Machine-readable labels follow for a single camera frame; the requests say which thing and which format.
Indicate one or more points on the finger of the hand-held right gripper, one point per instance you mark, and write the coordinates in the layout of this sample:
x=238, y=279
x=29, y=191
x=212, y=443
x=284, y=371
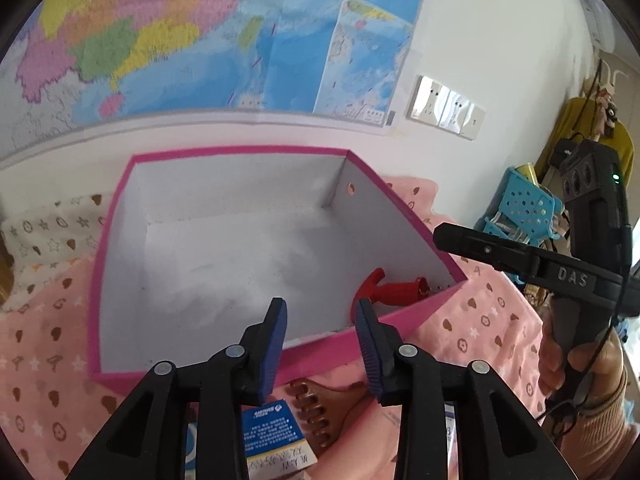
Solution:
x=480, y=247

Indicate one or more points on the pink printed blanket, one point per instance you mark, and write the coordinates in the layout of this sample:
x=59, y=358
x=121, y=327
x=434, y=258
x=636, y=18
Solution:
x=475, y=340

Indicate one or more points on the pink cardboard box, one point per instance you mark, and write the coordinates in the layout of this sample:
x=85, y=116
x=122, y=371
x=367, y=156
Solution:
x=200, y=260

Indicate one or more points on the yellow hanging garment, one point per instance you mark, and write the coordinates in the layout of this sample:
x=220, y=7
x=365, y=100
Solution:
x=575, y=120

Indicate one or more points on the person's right hand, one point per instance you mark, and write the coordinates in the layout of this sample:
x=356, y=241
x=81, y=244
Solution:
x=600, y=367

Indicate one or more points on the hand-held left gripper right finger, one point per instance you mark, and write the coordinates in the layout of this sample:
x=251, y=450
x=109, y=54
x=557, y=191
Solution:
x=370, y=350

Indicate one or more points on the white paper box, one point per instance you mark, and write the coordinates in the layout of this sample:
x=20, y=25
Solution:
x=449, y=430

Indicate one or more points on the person's right forearm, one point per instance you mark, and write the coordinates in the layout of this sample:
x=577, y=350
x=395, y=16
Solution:
x=600, y=440

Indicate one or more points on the white wall socket plate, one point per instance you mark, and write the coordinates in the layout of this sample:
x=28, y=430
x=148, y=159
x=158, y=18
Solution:
x=452, y=110
x=475, y=122
x=422, y=97

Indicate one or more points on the blue white medicine box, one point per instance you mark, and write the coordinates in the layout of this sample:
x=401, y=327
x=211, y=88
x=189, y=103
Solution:
x=270, y=425

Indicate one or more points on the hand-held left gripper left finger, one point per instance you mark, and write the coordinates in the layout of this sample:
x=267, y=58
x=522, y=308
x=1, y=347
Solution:
x=275, y=345

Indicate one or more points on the gold foil packet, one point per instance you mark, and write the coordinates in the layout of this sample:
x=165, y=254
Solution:
x=526, y=172

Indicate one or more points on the blue perforated plastic basket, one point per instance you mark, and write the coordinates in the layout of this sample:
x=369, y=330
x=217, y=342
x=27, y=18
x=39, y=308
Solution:
x=525, y=200

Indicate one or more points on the red plastic clamp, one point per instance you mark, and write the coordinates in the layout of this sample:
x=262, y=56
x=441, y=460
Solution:
x=395, y=291

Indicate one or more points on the colourful wall map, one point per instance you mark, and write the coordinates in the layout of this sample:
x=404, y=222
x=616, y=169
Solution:
x=175, y=35

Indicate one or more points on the pink hanging charm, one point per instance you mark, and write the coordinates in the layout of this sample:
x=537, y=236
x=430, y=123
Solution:
x=609, y=110

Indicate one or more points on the cream printed cloth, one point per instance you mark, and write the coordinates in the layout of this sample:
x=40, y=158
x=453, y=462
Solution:
x=45, y=240

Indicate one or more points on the white blue packet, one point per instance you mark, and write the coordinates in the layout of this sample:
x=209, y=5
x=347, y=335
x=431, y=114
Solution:
x=191, y=452

